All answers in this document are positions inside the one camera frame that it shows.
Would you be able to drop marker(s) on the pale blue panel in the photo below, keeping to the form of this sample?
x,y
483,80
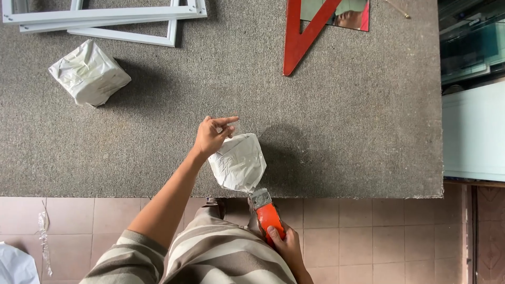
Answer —
x,y
473,134

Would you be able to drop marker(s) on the mirror piece with red edge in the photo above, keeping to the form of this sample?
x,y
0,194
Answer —
x,y
353,17

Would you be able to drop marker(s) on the white plastic sheet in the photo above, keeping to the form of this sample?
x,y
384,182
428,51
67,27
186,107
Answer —
x,y
15,266

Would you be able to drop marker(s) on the striped beige shirt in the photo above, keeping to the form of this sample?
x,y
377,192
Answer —
x,y
221,256

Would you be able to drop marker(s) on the crumpled clear tape scrap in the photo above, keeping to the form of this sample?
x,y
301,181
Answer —
x,y
44,236

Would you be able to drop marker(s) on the person's right hand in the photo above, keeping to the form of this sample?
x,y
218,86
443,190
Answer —
x,y
291,244

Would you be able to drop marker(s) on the white metal frame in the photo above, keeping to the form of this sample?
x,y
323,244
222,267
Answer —
x,y
130,37
118,23
98,15

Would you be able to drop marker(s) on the red triangular frame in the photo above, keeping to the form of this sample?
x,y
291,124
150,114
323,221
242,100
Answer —
x,y
296,43

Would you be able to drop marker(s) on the white wrapped package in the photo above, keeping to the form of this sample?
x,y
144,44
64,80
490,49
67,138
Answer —
x,y
90,73
238,163

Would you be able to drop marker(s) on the grey carpet mat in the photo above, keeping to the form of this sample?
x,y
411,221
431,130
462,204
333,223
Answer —
x,y
335,130

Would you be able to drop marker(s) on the stack of glass sheets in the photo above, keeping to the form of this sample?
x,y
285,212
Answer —
x,y
471,43

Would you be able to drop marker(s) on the orange tape dispenser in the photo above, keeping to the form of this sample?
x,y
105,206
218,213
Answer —
x,y
268,217

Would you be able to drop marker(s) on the thin brass rod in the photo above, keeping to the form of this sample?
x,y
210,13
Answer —
x,y
398,10

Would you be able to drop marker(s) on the person's left hand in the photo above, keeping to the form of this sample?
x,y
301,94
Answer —
x,y
209,138

